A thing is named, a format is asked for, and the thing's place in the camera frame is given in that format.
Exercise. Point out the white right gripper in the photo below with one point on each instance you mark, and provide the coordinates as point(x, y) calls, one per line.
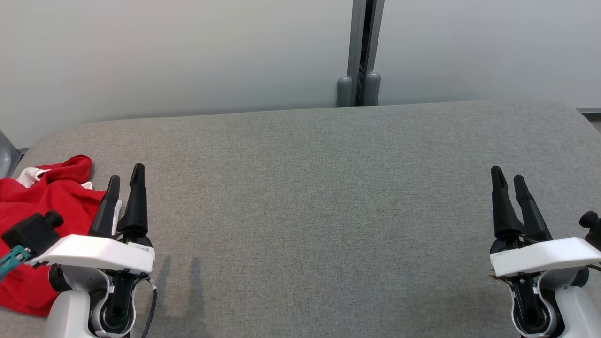
point(544, 258)

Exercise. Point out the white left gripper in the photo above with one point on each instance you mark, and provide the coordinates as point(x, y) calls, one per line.
point(94, 253)

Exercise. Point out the red and white shirt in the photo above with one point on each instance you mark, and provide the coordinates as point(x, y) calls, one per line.
point(51, 206)

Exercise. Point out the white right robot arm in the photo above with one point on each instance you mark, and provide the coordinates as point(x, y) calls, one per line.
point(577, 310)

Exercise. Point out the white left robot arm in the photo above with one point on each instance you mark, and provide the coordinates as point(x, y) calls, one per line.
point(70, 310)

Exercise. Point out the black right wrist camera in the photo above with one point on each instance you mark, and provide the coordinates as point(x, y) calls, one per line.
point(592, 227)

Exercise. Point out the teal left camera connector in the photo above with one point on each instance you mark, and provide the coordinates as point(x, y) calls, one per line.
point(11, 260)

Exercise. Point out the grey partition frame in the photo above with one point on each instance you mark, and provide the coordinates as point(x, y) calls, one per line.
point(7, 155)
point(591, 111)

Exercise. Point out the grey metal post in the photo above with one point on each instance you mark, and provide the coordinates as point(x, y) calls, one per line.
point(357, 47)

